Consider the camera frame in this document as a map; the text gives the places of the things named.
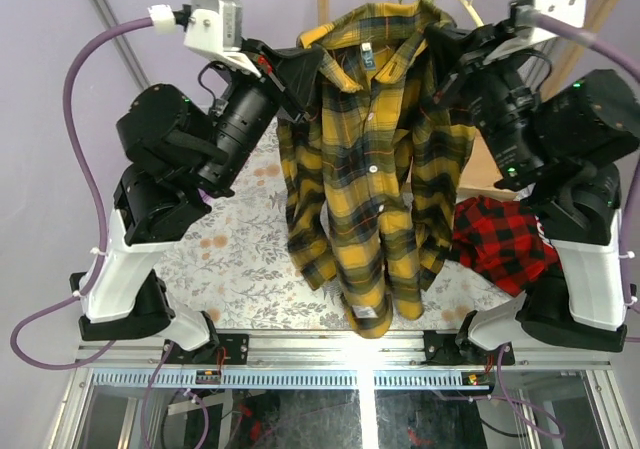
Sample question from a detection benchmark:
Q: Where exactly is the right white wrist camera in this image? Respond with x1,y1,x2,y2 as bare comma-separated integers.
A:
484,0,586,65

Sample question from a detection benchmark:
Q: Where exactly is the yellow plaid shirt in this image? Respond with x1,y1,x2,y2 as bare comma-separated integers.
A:
277,1,476,339

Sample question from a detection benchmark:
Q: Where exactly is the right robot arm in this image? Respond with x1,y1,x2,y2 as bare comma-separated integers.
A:
424,23,639,364

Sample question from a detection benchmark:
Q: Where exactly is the aluminium mounting rail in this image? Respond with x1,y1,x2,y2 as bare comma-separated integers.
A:
75,330,611,391

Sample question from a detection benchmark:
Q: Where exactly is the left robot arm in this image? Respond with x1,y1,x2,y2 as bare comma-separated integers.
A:
70,39,323,364

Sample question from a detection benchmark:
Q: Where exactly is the red black plaid shirt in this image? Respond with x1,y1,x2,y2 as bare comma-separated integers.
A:
449,196,561,297

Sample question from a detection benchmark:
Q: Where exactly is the wooden clothes rack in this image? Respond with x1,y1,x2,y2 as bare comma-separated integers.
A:
315,0,635,201

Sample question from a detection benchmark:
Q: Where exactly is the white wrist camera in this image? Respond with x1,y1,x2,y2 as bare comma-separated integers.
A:
484,0,586,65
148,0,261,78

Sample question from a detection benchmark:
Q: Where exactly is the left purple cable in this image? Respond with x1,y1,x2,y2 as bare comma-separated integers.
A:
9,13,171,370

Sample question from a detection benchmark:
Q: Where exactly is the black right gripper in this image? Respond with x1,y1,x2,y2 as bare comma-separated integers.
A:
425,15,548,184

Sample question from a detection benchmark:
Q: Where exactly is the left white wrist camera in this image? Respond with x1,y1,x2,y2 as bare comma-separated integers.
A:
148,0,261,78

